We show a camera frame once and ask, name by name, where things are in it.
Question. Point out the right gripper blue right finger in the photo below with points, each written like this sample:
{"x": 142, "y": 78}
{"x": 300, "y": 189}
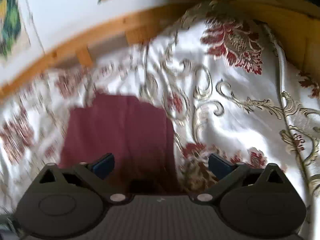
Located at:
{"x": 221, "y": 168}

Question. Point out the white floral bedspread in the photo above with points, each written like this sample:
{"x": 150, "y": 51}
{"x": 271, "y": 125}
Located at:
{"x": 224, "y": 82}

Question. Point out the colourful floral wall cloth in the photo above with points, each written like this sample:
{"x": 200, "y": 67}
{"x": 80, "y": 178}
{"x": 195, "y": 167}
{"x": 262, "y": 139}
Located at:
{"x": 14, "y": 37}

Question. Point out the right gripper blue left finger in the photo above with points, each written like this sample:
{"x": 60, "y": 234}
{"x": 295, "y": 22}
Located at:
{"x": 98, "y": 169}

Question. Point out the wooden bed frame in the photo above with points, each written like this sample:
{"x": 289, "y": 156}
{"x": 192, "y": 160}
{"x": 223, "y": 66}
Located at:
{"x": 296, "y": 22}

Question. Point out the maroon knit sweater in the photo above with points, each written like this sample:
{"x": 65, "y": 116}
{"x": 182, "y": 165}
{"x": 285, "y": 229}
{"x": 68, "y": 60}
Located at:
{"x": 139, "y": 135}

